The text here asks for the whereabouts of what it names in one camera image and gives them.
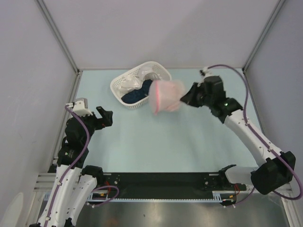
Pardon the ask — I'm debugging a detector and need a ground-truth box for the white cable duct strip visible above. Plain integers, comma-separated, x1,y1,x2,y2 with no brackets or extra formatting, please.
86,190,237,203

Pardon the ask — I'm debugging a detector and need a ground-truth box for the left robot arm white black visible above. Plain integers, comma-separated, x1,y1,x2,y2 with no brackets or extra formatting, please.
33,103,113,227

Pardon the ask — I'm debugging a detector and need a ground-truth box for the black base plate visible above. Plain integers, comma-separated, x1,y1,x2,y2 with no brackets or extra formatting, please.
47,165,247,201

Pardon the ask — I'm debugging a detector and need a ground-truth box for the dark blue bra in basket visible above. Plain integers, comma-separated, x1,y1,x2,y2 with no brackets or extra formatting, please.
121,79,153,104

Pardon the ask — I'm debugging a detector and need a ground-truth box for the white object bottom left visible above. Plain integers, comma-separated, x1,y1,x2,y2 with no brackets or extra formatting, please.
2,192,24,227

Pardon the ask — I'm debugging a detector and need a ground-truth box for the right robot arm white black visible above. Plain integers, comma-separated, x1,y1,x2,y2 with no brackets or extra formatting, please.
180,76,296,195

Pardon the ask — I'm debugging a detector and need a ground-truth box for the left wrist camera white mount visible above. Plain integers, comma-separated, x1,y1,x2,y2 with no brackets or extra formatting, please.
65,98,93,117

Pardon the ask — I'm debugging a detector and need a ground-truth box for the white plastic perforated basket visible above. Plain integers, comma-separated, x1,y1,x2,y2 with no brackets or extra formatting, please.
110,61,172,110

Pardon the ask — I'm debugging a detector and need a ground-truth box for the left aluminium corner post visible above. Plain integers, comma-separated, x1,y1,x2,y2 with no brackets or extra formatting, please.
35,0,81,75

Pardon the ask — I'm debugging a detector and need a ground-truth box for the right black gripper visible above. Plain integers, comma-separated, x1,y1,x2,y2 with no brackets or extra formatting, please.
180,82,214,108

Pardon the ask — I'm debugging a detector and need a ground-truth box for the pink mesh laundry bag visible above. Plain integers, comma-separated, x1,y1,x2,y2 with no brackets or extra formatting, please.
148,80,186,115

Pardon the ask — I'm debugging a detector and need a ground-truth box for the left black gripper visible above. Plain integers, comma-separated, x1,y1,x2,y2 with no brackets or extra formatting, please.
79,105,112,145

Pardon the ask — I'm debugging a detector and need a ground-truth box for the right aluminium corner post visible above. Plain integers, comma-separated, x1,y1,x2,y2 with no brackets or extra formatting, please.
242,0,287,73

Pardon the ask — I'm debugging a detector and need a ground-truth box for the white bra in basket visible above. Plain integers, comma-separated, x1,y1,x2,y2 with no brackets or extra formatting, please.
117,66,162,93

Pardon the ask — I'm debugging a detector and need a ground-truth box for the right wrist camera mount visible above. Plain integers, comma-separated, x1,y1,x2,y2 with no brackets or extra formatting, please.
198,67,213,86

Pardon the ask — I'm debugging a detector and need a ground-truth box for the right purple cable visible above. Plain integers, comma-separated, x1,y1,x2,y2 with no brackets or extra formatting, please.
205,64,303,201

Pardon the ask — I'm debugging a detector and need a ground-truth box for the aluminium corner post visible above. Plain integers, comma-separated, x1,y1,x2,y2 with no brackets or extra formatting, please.
35,0,81,75
242,0,287,73

